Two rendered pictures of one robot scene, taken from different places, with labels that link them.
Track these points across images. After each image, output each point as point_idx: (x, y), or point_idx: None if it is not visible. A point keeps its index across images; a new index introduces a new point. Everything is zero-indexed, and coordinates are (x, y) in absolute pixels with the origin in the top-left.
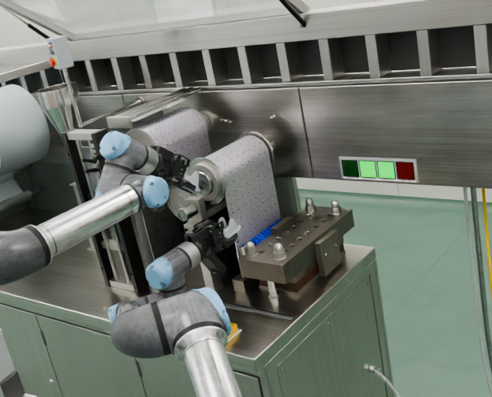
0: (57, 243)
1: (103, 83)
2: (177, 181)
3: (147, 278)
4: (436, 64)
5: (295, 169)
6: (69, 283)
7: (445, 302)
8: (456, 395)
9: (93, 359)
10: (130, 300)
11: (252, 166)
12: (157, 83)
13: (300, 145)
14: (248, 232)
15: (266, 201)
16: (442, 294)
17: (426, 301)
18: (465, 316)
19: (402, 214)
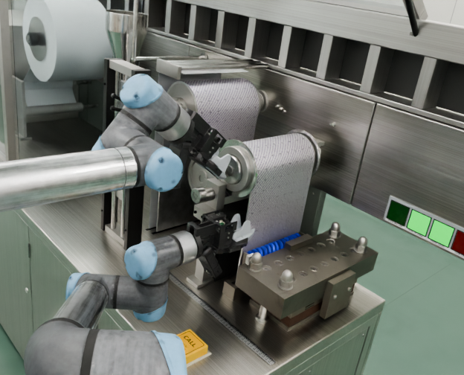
0: None
1: (178, 27)
2: (203, 160)
3: (124, 260)
4: None
5: (334, 187)
6: (70, 209)
7: (406, 333)
8: None
9: (62, 295)
10: (99, 275)
11: (292, 170)
12: (227, 45)
13: (350, 164)
14: (260, 238)
15: (291, 210)
16: (405, 325)
17: (389, 326)
18: (421, 356)
19: (390, 234)
